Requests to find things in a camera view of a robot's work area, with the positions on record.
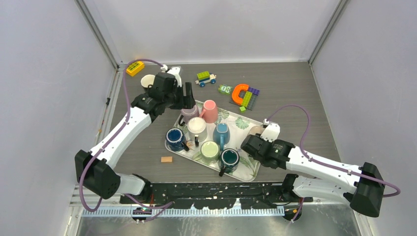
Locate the black mug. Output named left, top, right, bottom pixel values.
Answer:
left=140, top=74, right=155, bottom=92

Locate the pink mug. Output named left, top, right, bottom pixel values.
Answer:
left=199, top=100, right=218, bottom=123

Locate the light blue mug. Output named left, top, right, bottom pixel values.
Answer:
left=212, top=123, right=231, bottom=151

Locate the tall beige mug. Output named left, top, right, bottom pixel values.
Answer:
left=248, top=126, right=265, bottom=137

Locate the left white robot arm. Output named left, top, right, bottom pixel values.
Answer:
left=75, top=72, right=196, bottom=204

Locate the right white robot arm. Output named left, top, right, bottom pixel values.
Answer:
left=240, top=135, right=385, bottom=217

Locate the lilac mug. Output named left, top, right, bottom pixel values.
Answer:
left=178, top=105, right=200, bottom=126

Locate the white mug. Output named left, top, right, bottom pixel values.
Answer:
left=187, top=117, right=208, bottom=147

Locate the teal mug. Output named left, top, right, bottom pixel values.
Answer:
left=218, top=148, right=240, bottom=177

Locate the dark blue mug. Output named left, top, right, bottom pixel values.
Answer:
left=165, top=128, right=189, bottom=152

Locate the light green mug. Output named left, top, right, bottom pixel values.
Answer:
left=194, top=141, right=220, bottom=165

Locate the toy brick car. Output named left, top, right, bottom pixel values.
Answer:
left=195, top=71, right=217, bottom=87

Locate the green owl brick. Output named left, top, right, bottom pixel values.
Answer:
left=218, top=84, right=233, bottom=94

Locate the yellow toy block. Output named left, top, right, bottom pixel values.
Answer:
left=126, top=61, right=145, bottom=77

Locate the leaf patterned metal tray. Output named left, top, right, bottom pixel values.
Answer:
left=163, top=108, right=262, bottom=182

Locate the orange arch brick assembly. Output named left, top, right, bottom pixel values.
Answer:
left=229, top=84, right=260, bottom=110

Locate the wooden block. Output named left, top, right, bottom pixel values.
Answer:
left=161, top=156, right=173, bottom=163

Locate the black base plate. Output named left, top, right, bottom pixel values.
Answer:
left=134, top=182, right=300, bottom=209

